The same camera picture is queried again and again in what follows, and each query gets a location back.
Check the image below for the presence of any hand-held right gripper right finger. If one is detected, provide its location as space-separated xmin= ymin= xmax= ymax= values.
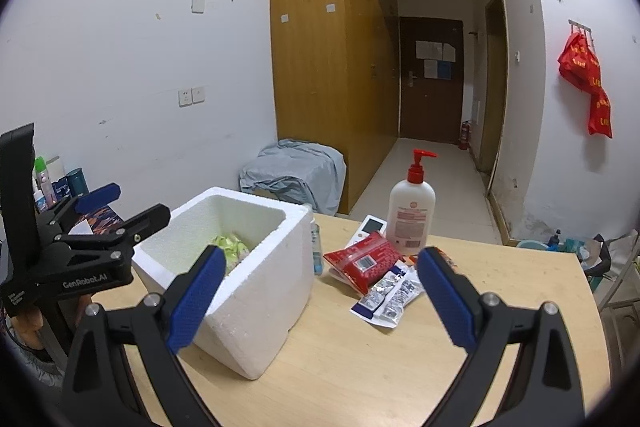
xmin=417 ymin=247 xmax=587 ymax=427

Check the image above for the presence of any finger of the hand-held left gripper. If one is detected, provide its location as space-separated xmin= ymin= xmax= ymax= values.
xmin=54 ymin=203 xmax=172 ymax=259
xmin=49 ymin=182 xmax=122 ymax=229

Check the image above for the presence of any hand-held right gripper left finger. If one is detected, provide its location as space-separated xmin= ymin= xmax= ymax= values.
xmin=60 ymin=244 xmax=228 ymax=427

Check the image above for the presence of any white foam box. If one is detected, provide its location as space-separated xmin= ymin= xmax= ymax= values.
xmin=131 ymin=187 xmax=315 ymax=380

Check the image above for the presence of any green printed packet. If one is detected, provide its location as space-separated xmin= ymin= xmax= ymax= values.
xmin=210 ymin=232 xmax=251 ymax=275

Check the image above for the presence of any person's left hand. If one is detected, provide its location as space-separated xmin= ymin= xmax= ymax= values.
xmin=21 ymin=297 xmax=90 ymax=339

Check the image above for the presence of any dark teal bottle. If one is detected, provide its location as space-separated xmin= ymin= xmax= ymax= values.
xmin=66 ymin=168 xmax=90 ymax=198

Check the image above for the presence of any blue white foil packet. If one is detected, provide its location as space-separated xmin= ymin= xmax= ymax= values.
xmin=350 ymin=267 xmax=426 ymax=332

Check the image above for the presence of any green cap spray bottle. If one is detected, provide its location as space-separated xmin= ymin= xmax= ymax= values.
xmin=34 ymin=157 xmax=56 ymax=208

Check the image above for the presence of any red snack packet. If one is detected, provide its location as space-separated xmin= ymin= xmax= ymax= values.
xmin=324 ymin=232 xmax=406 ymax=295

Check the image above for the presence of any white pump lotion bottle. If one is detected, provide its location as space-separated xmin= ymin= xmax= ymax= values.
xmin=386 ymin=149 xmax=437 ymax=255

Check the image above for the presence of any white remote control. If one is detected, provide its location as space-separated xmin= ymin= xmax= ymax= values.
xmin=350 ymin=214 xmax=389 ymax=248

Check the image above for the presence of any small clear bottle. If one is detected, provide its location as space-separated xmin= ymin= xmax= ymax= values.
xmin=310 ymin=219 xmax=324 ymax=276

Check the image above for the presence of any grey blue cloth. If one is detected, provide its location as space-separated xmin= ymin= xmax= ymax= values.
xmin=239 ymin=139 xmax=347 ymax=215

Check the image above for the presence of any dark brown entrance door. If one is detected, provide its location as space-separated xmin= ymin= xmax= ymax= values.
xmin=398 ymin=17 xmax=465 ymax=144

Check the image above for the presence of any wooden side door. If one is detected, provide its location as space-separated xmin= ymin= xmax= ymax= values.
xmin=479 ymin=0 xmax=512 ymax=204

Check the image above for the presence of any red gift bag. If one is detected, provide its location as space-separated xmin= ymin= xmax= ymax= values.
xmin=557 ymin=32 xmax=601 ymax=92
xmin=587 ymin=87 xmax=614 ymax=139

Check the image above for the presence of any wooden wardrobe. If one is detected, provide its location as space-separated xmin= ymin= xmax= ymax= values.
xmin=269 ymin=0 xmax=401 ymax=215

